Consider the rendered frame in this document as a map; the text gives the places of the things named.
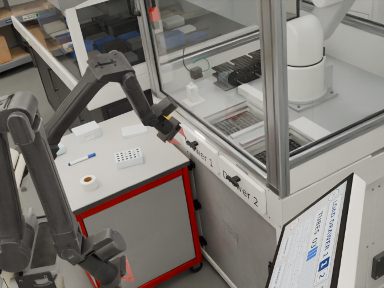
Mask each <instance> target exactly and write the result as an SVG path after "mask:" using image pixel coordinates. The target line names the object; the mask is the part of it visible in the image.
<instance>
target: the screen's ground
mask: <svg viewBox="0 0 384 288"><path fill-rule="evenodd" d="M346 184H347V181H346V182H344V183H343V184H341V185H340V188H339V194H338V196H340V195H341V194H342V200H341V206H340V211H339V218H338V224H337V231H336V235H335V242H334V248H333V255H332V259H331V266H330V272H329V278H328V279H327V280H325V281H323V282H322V283H320V284H318V285H316V286H315V287H313V285H314V280H315V274H316V270H317V264H318V258H319V253H320V249H321V244H322V238H323V232H324V229H325V223H326V217H327V212H328V208H329V203H328V204H327V202H328V198H329V194H328V195H327V196H325V197H324V198H323V199H322V200H320V201H319V202H318V203H316V204H315V205H314V206H312V207H311V208H309V209H308V210H307V211H306V212H304V213H303V214H302V215H300V219H299V223H298V226H299V225H300V224H301V223H303V222H304V221H305V220H307V219H308V218H310V217H311V216H312V215H314V218H313V223H312V226H311V231H310V236H309V241H308V244H307V249H306V254H305V258H304V262H303V267H302V272H301V277H300V280H299V285H298V288H300V285H301V280H302V275H303V270H304V266H305V262H306V257H307V252H308V248H309V243H310V241H311V240H313V239H314V238H315V237H317V236H319V235H320V234H321V237H320V241H319V246H318V252H317V257H316V262H315V267H314V272H313V278H312V282H311V287H310V288H330V284H331V276H332V272H333V265H334V258H335V251H336V247H337V240H338V233H339V227H340V222H341V215H342V208H343V202H344V197H345V190H346ZM290 225H291V223H290V224H288V225H287V226H286V227H285V231H284V234H283V238H282V242H281V245H280V248H279V252H278V256H277V260H276V263H275V266H274V270H273V274H272V276H271V281H270V284H269V288H270V286H271V283H272V280H273V276H274V272H275V268H276V267H277V266H279V265H280V264H282V263H283V262H284V261H286V264H285V269H286V265H287V261H288V258H289V254H290V249H291V245H292V242H293V238H294V234H295V230H296V227H295V228H294V229H292V231H290V232H289V229H290ZM292 233H294V234H293V238H292V241H291V245H290V249H289V253H288V256H287V257H286V258H284V259H283V260H281V261H280V262H278V258H279V254H280V251H281V247H282V244H283V240H284V239H285V238H287V237H288V236H290V235H291V234H292ZM277 262H278V263H277ZM285 269H284V272H283V276H284V273H285ZM283 276H282V280H281V284H282V281H283ZM281 284H280V287H279V288H281Z"/></svg>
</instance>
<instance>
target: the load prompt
mask: <svg viewBox="0 0 384 288"><path fill-rule="evenodd" d="M341 200H342V194H341V195H340V196H338V197H337V198H336V199H334V200H333V201H331V202H330V203H329V208H328V212H327V217H326V223H325V229H324V232H323V238H322V244H321V249H320V253H319V258H318V264H317V270H316V274H315V280H314V285H313V287H315V286H316V285H318V284H320V283H322V282H323V281H325V280H327V279H328V278H329V272H330V266H331V259H332V255H333V248H334V242H335V235H336V231H337V224H338V218H339V211H340V206H341Z"/></svg>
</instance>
